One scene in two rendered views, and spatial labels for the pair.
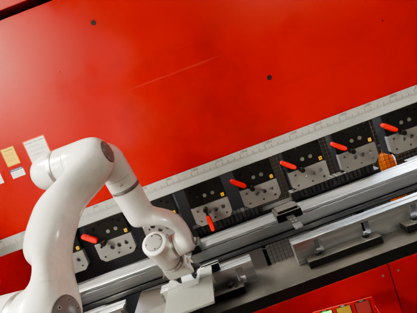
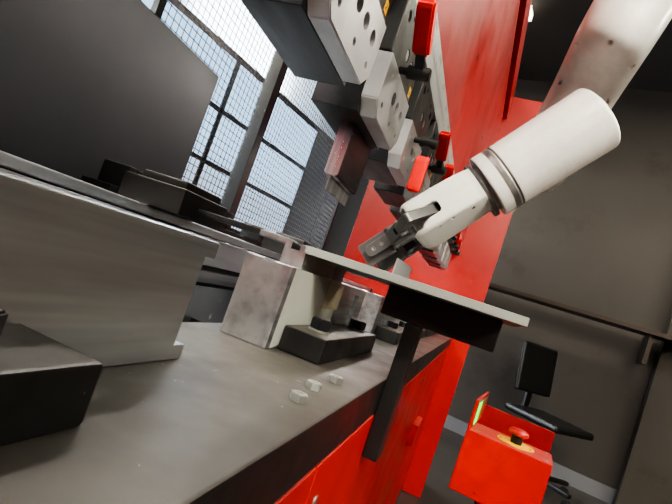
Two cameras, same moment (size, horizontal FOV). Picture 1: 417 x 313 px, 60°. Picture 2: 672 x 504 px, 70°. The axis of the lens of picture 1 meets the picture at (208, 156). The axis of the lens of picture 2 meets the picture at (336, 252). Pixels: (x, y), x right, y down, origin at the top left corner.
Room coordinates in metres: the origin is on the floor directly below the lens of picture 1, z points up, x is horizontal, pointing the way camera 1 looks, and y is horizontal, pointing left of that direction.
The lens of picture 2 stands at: (1.18, 0.87, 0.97)
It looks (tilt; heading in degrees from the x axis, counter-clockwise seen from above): 3 degrees up; 286
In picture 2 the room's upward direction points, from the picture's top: 19 degrees clockwise
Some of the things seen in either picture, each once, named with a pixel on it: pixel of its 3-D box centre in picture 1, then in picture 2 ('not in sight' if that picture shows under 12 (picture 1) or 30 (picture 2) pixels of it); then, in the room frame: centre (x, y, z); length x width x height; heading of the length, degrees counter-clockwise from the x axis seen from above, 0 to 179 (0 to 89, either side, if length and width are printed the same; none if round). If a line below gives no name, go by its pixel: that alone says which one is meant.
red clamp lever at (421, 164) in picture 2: (208, 218); (418, 164); (1.33, 0.08, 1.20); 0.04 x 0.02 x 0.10; 179
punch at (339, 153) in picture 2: not in sight; (346, 166); (1.39, 0.24, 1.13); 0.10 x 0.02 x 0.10; 89
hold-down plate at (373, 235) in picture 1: (343, 249); (395, 333); (1.32, -0.37, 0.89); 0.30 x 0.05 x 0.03; 89
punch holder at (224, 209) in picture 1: (208, 199); (395, 129); (1.39, 0.06, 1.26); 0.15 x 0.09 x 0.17; 89
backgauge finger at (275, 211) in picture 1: (290, 215); (318, 257); (1.55, -0.25, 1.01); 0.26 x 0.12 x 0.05; 179
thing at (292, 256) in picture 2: (196, 272); (318, 263); (1.39, 0.21, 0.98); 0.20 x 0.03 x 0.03; 89
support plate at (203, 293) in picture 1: (190, 290); (417, 288); (1.25, 0.24, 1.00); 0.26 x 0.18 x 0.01; 179
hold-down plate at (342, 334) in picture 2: (209, 299); (336, 340); (1.34, 0.20, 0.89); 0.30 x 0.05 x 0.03; 89
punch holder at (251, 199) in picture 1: (255, 181); (409, 165); (1.38, -0.14, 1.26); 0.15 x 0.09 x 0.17; 89
